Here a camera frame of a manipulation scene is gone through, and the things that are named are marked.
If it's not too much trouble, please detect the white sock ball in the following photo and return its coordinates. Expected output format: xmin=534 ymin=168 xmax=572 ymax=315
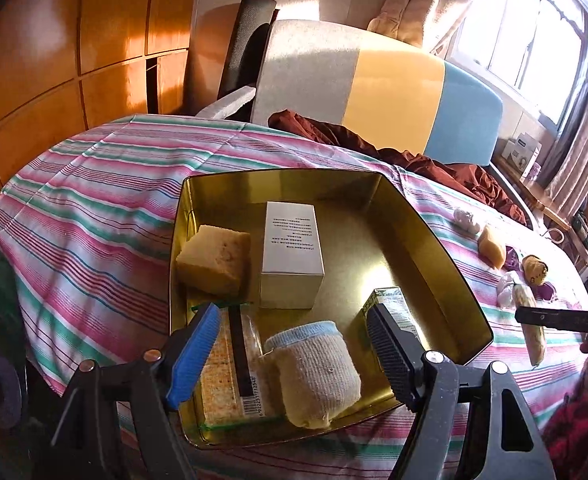
xmin=496 ymin=272 xmax=522 ymax=308

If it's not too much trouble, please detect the grey yellow blue headboard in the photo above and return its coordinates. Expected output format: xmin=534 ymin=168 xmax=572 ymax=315
xmin=250 ymin=19 xmax=505 ymax=167

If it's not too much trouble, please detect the beige patterned curtain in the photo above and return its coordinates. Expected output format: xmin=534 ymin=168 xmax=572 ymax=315
xmin=366 ymin=0 xmax=485 ymax=51

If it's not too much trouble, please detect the cracker packet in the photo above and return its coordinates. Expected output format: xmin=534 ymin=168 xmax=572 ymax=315
xmin=191 ymin=301 xmax=287 ymax=428

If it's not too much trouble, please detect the window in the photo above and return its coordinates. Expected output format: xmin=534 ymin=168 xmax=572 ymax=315
xmin=439 ymin=0 xmax=588 ymax=126

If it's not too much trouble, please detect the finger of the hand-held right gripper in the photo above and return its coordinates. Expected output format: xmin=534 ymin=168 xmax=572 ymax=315
xmin=515 ymin=307 xmax=588 ymax=332

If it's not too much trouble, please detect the striped bedsheet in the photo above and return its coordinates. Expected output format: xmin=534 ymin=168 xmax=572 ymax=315
xmin=0 ymin=114 xmax=588 ymax=480

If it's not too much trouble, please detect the pale striped curtain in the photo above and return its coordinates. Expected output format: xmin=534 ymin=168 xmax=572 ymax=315
xmin=544 ymin=25 xmax=588 ymax=221

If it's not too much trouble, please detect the yellow sock ball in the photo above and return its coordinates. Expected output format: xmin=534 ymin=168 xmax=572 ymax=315
xmin=521 ymin=255 xmax=550 ymax=288

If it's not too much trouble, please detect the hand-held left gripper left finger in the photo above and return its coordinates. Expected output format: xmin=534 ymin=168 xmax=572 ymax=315
xmin=48 ymin=302 xmax=222 ymax=480

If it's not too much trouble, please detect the white paper box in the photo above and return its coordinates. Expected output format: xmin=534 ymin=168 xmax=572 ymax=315
xmin=260 ymin=201 xmax=325 ymax=310

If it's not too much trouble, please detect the gold metal tin box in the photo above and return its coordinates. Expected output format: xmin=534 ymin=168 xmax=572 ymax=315
xmin=169 ymin=169 xmax=495 ymax=450

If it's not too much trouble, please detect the green white carton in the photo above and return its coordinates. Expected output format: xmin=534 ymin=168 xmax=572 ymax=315
xmin=361 ymin=286 xmax=422 ymax=341

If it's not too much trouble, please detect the black rolled mat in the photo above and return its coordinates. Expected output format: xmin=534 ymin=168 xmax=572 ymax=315
xmin=217 ymin=0 xmax=279 ymax=101

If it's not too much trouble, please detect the white cardboard box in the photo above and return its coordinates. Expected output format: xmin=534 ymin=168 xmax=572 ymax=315
xmin=501 ymin=132 xmax=544 ymax=176

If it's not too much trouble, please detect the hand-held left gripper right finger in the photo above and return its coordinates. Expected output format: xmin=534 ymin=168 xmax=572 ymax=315
xmin=366 ymin=303 xmax=557 ymax=480

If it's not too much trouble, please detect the brown blanket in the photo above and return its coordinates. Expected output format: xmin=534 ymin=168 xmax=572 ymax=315
xmin=268 ymin=109 xmax=530 ymax=226

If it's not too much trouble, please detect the purple plastic wrapper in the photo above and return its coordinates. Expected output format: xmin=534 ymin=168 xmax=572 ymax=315
xmin=504 ymin=245 xmax=559 ymax=303

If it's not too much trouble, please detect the person's clothing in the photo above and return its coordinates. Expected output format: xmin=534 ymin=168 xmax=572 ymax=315
xmin=541 ymin=355 xmax=588 ymax=480

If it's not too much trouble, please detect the wooden bedside table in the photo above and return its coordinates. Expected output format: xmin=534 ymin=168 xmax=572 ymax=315
xmin=494 ymin=157 xmax=575 ymax=233

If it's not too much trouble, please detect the cream sock with blue cuff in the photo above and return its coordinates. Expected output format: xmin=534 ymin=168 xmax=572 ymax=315
xmin=264 ymin=320 xmax=362 ymax=430

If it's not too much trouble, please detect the wooden wardrobe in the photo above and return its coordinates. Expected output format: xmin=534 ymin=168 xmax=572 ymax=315
xmin=0 ymin=0 xmax=199 ymax=221

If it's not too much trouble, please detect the white plastic bag ball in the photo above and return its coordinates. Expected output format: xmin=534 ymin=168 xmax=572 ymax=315
xmin=453 ymin=208 xmax=480 ymax=233

